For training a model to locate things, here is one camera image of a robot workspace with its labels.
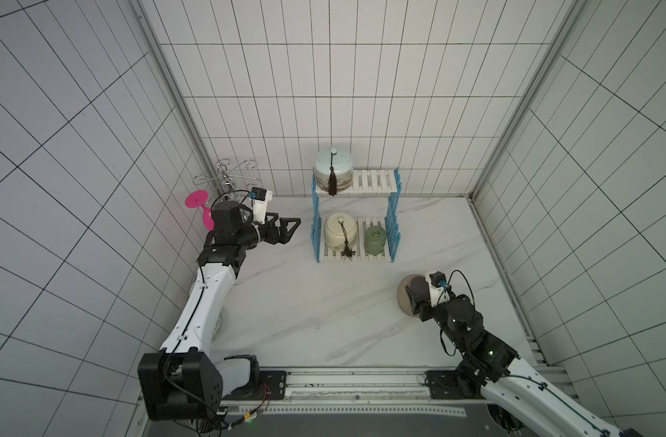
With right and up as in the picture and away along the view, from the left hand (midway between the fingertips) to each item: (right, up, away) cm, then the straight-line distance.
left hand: (286, 222), depth 77 cm
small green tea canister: (+29, -7, +17) cm, 34 cm away
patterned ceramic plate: (-22, -32, +4) cm, 39 cm away
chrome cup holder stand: (-21, +15, +8) cm, 27 cm away
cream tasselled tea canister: (+16, -4, +15) cm, 22 cm away
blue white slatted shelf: (+30, +13, +10) cm, 34 cm away
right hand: (+37, -18, +1) cm, 41 cm away
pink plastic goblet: (-29, +7, +6) cm, 30 cm away
